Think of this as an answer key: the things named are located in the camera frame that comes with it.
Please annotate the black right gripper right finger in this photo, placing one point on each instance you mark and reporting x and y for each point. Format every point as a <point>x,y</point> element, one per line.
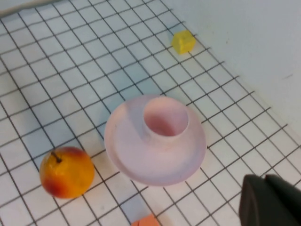
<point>290,202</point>

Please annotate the pink round plate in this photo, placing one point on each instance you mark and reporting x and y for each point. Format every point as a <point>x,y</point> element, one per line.
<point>141,162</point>

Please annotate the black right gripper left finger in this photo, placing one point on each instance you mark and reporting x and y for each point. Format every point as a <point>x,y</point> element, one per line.
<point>256,204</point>

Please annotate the orange foam cube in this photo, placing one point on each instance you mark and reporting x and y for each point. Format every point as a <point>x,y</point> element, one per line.
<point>145,221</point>

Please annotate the yellow foam cube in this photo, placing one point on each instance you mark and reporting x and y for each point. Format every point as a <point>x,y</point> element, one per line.
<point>183,42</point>

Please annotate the white black grid table mat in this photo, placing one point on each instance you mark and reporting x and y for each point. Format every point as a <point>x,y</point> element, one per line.
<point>70,70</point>

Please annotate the orange red toy fruit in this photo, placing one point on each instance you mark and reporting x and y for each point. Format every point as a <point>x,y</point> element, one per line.
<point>68,174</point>

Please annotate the pink cup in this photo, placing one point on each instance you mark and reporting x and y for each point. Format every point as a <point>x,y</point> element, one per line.
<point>164,133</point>

